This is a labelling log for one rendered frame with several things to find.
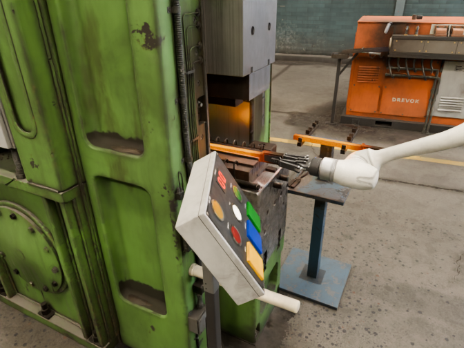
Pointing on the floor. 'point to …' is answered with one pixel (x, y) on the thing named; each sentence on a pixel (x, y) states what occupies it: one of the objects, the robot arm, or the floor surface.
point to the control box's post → (212, 308)
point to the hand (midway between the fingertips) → (273, 157)
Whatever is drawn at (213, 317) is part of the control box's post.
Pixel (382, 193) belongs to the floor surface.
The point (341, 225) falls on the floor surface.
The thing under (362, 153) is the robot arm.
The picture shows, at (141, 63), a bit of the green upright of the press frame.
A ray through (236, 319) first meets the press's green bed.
